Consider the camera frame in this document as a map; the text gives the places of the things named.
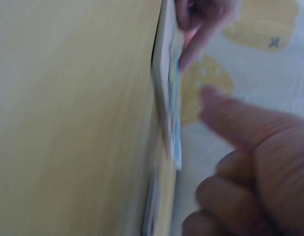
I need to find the flat white and dark object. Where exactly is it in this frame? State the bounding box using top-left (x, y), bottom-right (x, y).
top-left (141, 169), bottom-right (162, 236)

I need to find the white book with blue print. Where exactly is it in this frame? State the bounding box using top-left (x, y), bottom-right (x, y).
top-left (151, 0), bottom-right (183, 171)

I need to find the person's right hand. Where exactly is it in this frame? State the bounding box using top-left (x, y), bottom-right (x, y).
top-left (182, 85), bottom-right (304, 236)

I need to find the person's left hand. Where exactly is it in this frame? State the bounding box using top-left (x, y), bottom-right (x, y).
top-left (175, 0), bottom-right (242, 73)

